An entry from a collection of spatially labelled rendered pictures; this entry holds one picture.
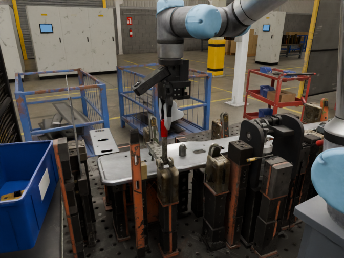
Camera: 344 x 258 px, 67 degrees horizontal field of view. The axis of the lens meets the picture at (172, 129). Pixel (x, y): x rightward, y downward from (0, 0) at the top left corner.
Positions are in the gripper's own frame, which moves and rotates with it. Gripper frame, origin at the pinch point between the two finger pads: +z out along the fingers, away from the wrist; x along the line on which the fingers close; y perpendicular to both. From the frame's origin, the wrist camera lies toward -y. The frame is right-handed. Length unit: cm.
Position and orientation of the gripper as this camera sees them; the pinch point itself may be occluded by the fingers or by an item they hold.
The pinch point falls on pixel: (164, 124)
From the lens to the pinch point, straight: 81.6
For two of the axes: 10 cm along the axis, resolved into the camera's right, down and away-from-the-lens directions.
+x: -3.6, -3.4, 8.7
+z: 0.0, 9.3, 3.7
